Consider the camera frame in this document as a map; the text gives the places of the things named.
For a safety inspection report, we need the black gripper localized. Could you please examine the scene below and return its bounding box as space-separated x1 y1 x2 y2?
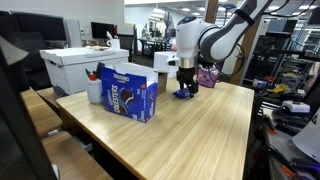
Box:
176 66 200 99

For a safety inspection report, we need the white cube box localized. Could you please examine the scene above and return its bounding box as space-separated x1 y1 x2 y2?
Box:
153 50 180 80

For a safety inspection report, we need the wooden side desk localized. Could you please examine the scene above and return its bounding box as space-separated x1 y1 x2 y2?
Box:
41 130 114 180
19 87 63 138

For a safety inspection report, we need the brown wooden pillar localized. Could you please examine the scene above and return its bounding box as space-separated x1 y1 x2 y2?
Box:
229 19 265 86
204 0 220 25

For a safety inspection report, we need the white cup with utensils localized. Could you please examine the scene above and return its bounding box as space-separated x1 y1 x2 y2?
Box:
105 30 121 51

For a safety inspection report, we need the white device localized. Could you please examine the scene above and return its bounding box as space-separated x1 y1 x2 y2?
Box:
281 100 311 115

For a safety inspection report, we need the black flat panel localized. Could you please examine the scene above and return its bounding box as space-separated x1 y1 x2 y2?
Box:
0 34 58 180

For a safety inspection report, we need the white cardboard file box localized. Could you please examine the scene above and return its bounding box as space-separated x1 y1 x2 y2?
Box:
39 46 130 97

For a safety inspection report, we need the purple snack bag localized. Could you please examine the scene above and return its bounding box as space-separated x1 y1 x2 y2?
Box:
196 61 225 89

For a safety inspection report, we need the blue Oreo Cakesters packet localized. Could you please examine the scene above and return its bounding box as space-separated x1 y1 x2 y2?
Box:
172 88 193 100

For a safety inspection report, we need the black office chair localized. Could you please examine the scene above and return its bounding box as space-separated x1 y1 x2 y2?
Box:
116 33 135 63

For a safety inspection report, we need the white bottle orange cap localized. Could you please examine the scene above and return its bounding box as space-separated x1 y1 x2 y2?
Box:
86 72 104 105

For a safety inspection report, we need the blue Oreo Cakesters box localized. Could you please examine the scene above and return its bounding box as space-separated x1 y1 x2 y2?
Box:
100 63 159 124

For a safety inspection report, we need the yellow tool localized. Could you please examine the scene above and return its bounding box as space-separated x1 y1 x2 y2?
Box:
270 83 291 95

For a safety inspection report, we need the large black computer monitor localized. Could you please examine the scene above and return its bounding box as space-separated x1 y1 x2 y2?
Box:
9 10 68 43

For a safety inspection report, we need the black metal shelf rack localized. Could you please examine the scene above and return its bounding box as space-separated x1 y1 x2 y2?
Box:
243 18 320 88

